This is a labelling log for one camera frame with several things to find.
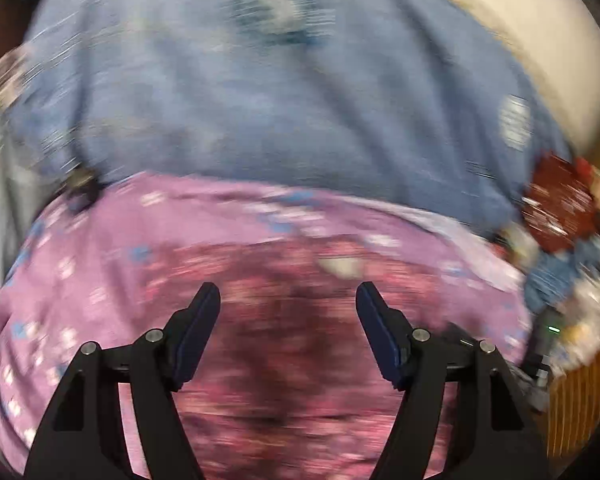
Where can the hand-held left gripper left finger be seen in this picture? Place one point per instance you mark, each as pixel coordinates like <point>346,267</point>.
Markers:
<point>196,330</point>

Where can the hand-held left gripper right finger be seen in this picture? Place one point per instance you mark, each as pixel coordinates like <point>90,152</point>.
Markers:
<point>380,332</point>

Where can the dark pink floral garment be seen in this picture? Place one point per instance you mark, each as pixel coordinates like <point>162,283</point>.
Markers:
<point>285,340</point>

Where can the yellow striped cloth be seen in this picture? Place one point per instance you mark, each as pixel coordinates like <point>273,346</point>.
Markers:
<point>577,405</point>

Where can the blue denim cloth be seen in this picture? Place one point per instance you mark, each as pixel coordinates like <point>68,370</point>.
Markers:
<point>560,270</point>

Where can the purple floral cloth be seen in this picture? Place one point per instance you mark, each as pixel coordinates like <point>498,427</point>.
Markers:
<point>95,270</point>

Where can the red plastic bag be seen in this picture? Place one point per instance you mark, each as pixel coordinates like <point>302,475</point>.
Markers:
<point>560,205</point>

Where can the grey cloth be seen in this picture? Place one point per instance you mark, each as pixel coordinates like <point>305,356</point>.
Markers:
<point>0,200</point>

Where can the blue plaid blanket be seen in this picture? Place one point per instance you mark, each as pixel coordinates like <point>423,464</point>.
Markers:
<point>260,95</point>

